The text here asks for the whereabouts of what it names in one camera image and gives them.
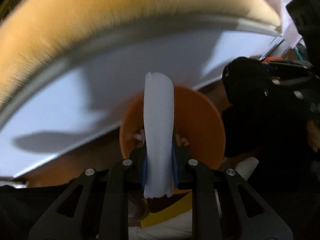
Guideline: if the white paper roll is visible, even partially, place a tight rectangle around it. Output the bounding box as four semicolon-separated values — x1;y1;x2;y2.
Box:
143;72;174;198

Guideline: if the orange trash bin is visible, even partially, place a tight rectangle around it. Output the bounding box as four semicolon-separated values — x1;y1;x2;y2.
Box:
119;85;226;196

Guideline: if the white plastic bottle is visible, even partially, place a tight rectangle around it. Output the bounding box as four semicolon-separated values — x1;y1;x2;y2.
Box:
235;157;259;180

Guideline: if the yellow white object on floor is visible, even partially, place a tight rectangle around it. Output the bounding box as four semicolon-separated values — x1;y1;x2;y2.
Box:
128;191;223;240

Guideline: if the yellow floral fleece blanket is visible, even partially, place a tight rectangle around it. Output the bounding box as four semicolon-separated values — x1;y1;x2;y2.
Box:
1;0;281;105

